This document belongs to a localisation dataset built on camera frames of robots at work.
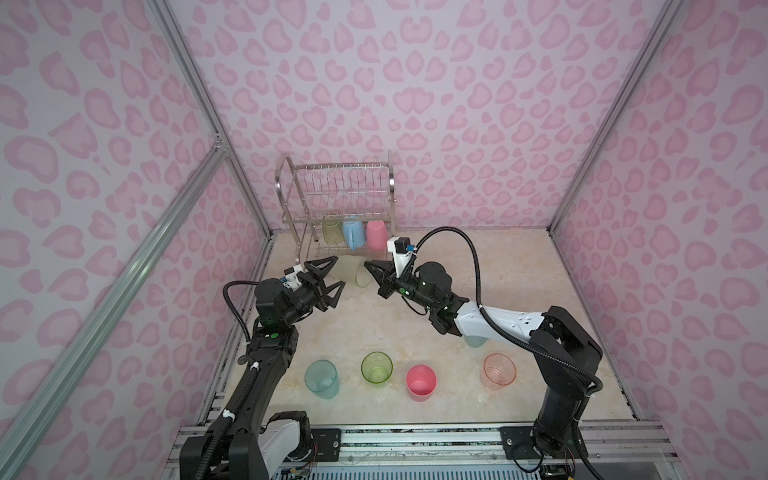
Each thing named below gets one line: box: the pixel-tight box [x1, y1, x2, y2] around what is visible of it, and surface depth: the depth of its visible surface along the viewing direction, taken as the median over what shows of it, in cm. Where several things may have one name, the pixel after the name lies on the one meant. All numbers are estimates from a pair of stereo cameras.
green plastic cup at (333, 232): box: [322, 221, 344, 246], surface depth 109 cm
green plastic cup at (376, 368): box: [360, 351, 394, 387], surface depth 82 cm
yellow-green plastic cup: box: [332, 255, 372, 287], surface depth 74 cm
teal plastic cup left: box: [304, 359, 339, 399], surface depth 78 cm
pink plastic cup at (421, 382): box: [406, 364, 437, 402], surface depth 78 cm
